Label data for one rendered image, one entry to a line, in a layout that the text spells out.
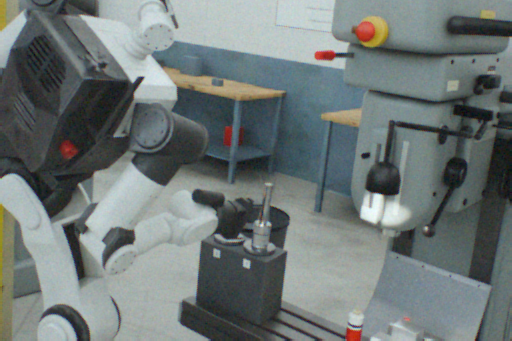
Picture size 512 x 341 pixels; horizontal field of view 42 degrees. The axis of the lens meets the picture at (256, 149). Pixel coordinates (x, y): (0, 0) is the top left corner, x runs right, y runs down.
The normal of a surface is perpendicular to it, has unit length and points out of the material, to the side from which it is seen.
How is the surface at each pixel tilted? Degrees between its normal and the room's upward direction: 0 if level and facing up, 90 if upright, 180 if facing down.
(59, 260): 114
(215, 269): 90
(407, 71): 90
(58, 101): 84
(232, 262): 90
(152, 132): 70
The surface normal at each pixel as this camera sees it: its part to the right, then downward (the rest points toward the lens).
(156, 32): 0.25, 0.64
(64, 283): -0.43, 0.16
